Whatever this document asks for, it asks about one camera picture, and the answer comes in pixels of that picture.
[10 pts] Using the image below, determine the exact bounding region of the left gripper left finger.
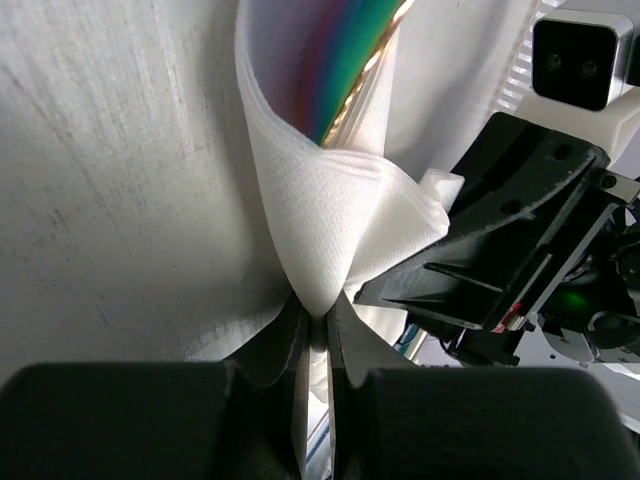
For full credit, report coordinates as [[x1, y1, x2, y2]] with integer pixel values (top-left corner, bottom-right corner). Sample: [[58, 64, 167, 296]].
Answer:
[[1, 299, 309, 479]]

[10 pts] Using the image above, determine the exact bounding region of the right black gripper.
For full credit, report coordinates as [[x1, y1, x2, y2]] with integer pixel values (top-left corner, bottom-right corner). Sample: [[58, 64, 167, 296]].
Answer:
[[355, 113, 639, 365]]

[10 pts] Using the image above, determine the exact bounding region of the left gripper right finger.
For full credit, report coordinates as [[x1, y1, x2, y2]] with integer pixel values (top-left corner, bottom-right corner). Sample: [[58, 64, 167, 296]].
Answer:
[[326, 296, 635, 479]]

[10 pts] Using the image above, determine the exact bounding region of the white paper napkin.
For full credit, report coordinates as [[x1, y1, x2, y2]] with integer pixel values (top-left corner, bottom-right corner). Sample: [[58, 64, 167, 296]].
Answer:
[[235, 1, 463, 319]]

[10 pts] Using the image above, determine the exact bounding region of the iridescent gold spoon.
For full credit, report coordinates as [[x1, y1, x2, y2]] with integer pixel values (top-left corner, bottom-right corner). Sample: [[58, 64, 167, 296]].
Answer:
[[296, 1, 413, 147]]

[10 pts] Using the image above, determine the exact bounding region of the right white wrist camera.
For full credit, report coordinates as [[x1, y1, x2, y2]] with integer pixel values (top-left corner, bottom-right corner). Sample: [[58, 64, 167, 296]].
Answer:
[[494, 1, 639, 160]]

